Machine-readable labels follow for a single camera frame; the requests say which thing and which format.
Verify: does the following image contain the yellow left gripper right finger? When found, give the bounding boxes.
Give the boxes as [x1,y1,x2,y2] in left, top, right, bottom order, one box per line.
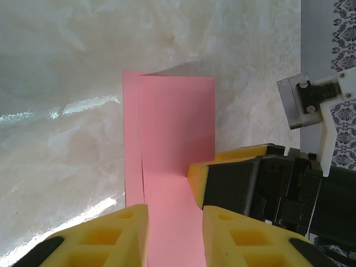
[202,205,344,267]

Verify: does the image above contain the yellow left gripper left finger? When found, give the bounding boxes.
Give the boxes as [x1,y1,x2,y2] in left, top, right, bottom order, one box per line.
[26,204,150,267]

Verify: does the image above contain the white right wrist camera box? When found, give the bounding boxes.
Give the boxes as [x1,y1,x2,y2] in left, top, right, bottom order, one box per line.
[276,71,356,177]

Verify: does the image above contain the pink cloth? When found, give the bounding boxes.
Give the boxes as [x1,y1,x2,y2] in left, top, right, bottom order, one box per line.
[122,69,216,267]

